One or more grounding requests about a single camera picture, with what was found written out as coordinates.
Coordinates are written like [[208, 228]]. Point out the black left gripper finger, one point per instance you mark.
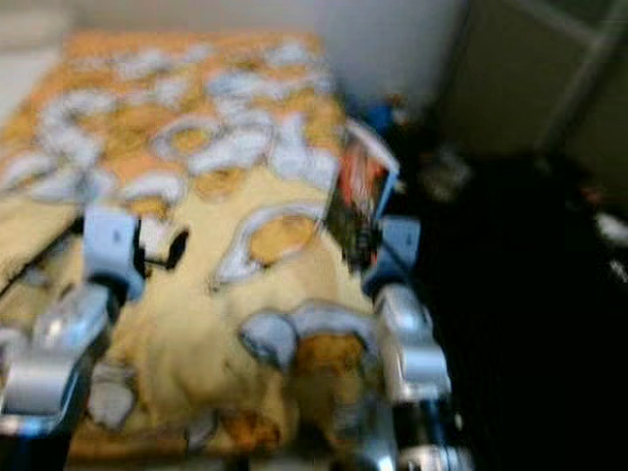
[[178, 249]]

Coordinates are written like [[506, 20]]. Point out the dark red cover book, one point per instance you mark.
[[361, 184]]

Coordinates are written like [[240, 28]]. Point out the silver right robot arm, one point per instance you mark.
[[422, 363]]

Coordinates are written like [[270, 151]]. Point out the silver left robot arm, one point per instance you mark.
[[49, 363]]

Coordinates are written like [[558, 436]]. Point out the yellow cartoon print blanket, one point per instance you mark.
[[206, 128]]

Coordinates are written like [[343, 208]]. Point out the small blue object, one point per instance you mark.
[[383, 110]]

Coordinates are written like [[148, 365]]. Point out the large black fabric bag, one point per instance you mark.
[[520, 314]]

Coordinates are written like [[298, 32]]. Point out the dark grey cabinet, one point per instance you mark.
[[530, 78]]

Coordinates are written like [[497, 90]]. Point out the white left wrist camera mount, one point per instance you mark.
[[115, 250]]

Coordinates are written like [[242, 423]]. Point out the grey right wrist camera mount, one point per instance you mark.
[[394, 253]]

